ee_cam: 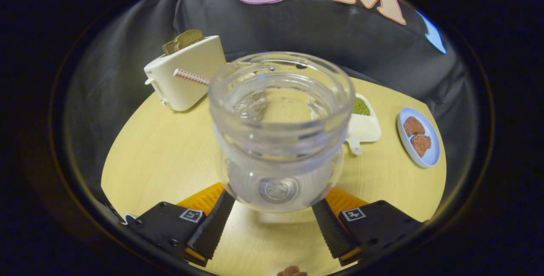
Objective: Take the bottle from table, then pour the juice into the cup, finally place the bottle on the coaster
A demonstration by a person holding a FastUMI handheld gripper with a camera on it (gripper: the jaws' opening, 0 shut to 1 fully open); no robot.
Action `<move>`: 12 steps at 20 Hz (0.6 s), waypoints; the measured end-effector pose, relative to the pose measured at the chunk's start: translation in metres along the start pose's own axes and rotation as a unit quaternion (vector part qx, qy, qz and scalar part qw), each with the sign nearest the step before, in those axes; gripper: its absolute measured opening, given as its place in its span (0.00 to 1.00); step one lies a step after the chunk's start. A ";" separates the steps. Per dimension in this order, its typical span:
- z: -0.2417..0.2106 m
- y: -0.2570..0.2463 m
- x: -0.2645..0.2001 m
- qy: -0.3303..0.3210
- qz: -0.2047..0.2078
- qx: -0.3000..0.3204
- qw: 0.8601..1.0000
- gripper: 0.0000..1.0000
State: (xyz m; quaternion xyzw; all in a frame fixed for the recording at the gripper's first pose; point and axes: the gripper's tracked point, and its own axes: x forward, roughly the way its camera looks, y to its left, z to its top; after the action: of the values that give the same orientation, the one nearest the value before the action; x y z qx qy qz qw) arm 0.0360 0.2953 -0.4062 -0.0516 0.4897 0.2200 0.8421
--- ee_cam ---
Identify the pale blue plate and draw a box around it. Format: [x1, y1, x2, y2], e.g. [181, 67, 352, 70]
[397, 107, 441, 168]

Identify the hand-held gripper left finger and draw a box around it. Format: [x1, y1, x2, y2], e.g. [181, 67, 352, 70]
[125, 182, 237, 267]

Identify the green herb pile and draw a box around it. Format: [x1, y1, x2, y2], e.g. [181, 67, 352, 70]
[354, 97, 371, 117]

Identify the small brown lumpy thing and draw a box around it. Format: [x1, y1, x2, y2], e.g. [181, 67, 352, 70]
[277, 266, 308, 276]

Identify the white serving board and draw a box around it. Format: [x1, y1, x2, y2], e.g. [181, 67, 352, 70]
[345, 93, 382, 156]

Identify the brown bread slice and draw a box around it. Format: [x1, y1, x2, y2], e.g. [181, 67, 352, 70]
[162, 29, 205, 55]

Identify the clear plastic bottle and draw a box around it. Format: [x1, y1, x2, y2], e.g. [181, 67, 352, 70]
[207, 51, 357, 213]

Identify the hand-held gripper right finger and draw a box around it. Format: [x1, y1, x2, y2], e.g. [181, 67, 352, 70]
[312, 188, 425, 267]

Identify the brown cookie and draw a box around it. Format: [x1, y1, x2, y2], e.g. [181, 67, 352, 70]
[403, 117, 426, 137]
[411, 134, 432, 158]

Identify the white toaster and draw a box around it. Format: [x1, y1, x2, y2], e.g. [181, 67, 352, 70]
[144, 35, 227, 112]

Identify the wooden table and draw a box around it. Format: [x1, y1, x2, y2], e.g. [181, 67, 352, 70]
[101, 76, 447, 276]

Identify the red white striped straw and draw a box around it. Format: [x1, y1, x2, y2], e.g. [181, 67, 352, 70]
[173, 69, 211, 86]

